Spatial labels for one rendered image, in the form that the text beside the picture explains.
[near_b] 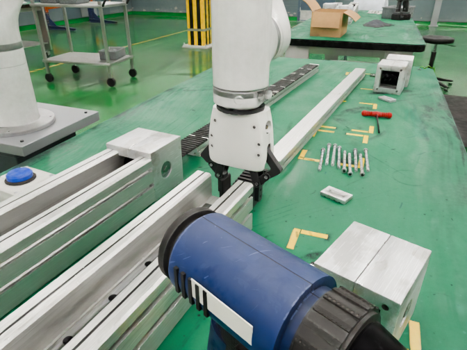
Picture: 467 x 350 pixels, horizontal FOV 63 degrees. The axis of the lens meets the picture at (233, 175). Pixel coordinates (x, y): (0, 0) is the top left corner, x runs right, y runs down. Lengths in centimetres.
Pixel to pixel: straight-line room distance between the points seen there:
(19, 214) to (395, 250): 49
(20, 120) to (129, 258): 65
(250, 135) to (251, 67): 10
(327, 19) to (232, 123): 217
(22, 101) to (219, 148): 58
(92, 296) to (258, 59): 36
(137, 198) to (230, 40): 30
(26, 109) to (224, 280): 90
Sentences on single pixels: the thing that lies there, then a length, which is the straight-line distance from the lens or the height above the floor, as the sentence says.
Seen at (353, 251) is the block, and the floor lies 87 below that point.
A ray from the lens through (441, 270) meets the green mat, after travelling 61.
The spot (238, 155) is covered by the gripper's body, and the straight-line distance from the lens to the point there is 60.
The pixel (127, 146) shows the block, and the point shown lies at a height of 87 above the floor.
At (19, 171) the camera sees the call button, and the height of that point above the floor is 85.
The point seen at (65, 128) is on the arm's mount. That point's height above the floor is 80.
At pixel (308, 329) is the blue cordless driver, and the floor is 99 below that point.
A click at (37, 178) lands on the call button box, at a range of 72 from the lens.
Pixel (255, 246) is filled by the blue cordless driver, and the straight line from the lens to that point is 23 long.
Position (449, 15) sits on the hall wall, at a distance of 1162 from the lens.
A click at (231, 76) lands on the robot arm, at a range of 55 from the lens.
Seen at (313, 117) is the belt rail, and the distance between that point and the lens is 103.
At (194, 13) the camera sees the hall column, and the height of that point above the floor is 56.
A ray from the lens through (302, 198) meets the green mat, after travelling 71.
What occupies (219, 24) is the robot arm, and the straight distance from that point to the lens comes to 55.
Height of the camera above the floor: 114
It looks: 28 degrees down
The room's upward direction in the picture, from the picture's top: straight up
